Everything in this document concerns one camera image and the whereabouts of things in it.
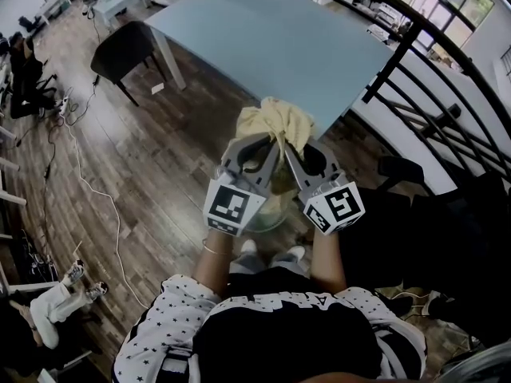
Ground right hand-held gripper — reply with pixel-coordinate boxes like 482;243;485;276
283;140;367;238

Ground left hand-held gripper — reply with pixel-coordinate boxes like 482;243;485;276
202;132;286;238

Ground clear plastic basket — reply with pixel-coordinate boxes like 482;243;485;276
244;154;307;233

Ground pale yellow clothes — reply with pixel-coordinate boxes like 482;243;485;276
235;97;316;156

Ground person's right forearm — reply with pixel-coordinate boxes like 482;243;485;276
309;226;348;294

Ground person's left forearm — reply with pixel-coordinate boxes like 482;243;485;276
192;229;237;297

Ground person's grey trousers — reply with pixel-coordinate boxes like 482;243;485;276
228;251;305;275

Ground white table leg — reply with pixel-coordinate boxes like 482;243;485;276
150;28;188;92

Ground black metal railing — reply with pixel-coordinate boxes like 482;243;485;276
275;0;511;199

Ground large black bag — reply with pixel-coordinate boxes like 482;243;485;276
338;156;511;349

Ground black white star-print shirt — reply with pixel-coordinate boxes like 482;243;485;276
111;267;429;383

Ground black upholstered chair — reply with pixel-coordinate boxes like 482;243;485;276
89;20;168;108

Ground glass window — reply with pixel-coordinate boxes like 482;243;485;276
382;0;496;49

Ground small white desk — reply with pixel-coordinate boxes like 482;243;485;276
36;0;73;27

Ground thin metal bracelet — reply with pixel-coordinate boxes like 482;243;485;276
202;239;233;255

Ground white cable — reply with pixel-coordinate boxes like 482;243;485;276
58;112;149;307

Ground black cable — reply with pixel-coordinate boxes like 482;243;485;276
15;12;101;223

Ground white desk frame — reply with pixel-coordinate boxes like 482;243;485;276
0;124;28;207

